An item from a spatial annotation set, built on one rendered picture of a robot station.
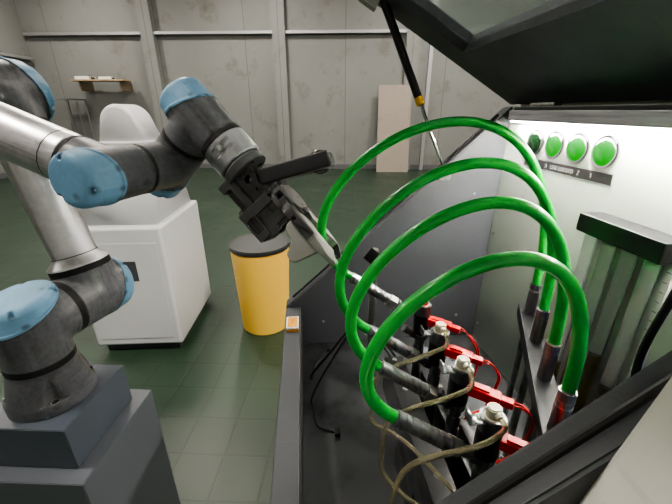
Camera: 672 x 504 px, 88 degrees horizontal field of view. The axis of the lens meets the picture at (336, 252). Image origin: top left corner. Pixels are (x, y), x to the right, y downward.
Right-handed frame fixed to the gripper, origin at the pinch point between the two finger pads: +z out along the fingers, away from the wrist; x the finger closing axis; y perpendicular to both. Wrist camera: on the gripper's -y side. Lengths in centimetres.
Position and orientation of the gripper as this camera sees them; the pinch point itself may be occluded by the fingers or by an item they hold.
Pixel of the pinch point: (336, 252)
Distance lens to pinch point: 55.1
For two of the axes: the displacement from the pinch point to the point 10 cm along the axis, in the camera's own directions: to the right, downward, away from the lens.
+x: -1.4, 1.6, -9.8
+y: -7.4, 6.4, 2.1
